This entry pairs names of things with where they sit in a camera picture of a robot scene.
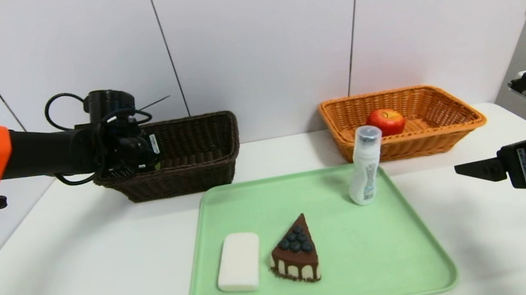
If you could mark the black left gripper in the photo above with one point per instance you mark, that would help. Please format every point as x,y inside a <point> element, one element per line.
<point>153,145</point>

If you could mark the red apple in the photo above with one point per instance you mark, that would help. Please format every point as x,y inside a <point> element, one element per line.
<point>386,122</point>

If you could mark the white soap bar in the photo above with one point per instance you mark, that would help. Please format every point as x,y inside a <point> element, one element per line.
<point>238,262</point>

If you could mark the dark brown wicker basket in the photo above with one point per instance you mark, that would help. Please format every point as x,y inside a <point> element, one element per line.
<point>203,173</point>

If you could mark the orange wicker basket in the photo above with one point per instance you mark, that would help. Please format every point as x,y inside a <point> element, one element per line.
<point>417,145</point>

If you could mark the white bottle with clear cap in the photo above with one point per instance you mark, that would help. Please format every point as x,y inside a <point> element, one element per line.
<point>364,173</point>

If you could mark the light green plastic tray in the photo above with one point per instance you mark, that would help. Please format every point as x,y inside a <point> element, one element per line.
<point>369,268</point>

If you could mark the chocolate blueberry cake slice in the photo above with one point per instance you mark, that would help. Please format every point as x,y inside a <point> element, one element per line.
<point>298,259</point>

